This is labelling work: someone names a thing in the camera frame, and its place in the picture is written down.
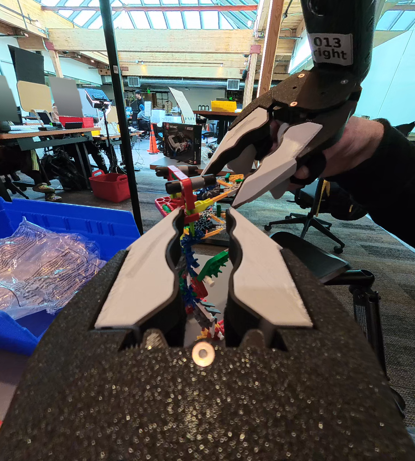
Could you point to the black printed cardboard box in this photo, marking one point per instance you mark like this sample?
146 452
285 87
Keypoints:
182 144

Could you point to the green connector toy assembly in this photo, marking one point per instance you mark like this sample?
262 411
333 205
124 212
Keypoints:
218 263

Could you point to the black backpack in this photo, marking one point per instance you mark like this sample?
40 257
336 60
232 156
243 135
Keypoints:
61 169

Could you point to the studio light panel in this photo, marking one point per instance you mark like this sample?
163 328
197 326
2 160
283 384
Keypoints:
97 95

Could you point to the red plastic crate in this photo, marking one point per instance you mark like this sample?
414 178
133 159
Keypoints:
110 187

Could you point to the white foam board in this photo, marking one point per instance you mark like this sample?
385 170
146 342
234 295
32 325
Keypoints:
180 102

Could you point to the black pole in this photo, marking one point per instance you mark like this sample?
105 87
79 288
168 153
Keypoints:
121 126

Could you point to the wooden support post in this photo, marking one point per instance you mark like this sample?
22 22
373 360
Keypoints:
270 46

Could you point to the tan board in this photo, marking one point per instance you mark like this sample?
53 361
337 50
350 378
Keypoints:
34 95

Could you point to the red desk tray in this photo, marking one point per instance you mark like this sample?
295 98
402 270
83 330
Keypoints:
76 120

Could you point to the clear plastic bag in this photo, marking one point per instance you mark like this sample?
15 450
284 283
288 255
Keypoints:
30 266

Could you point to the orange traffic cone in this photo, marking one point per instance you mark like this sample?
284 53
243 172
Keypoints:
153 142

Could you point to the person's right hand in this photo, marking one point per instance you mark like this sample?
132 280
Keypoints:
358 137

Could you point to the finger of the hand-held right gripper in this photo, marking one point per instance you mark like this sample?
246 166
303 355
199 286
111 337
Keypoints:
279 165
239 140

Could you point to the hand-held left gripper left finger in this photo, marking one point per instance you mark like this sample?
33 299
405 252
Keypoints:
139 288

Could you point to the person's right forearm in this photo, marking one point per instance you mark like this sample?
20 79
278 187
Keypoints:
402 187

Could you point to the black rolling office chair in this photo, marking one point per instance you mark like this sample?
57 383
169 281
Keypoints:
306 196

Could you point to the red yellow connector toy assembly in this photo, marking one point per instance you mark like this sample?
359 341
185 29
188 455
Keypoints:
211 331

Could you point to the small blue plastic bin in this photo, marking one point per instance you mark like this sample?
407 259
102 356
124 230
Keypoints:
48 216

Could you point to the yellow plastic bin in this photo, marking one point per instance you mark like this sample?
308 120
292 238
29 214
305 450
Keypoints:
223 105

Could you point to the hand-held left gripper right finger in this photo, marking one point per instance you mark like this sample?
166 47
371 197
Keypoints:
268 288

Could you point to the black grey connector toy assembly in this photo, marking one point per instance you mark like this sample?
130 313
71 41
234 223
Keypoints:
205 311

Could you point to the black flag board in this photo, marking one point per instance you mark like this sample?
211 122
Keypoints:
27 64

